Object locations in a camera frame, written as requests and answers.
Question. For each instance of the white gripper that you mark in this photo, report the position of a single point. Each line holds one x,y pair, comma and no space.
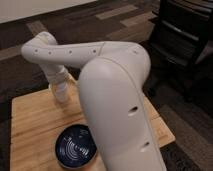
60,87

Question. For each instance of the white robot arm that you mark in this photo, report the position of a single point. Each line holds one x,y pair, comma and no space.
110,92

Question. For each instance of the black shelving cabinet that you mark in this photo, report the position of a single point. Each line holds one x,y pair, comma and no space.
182,31

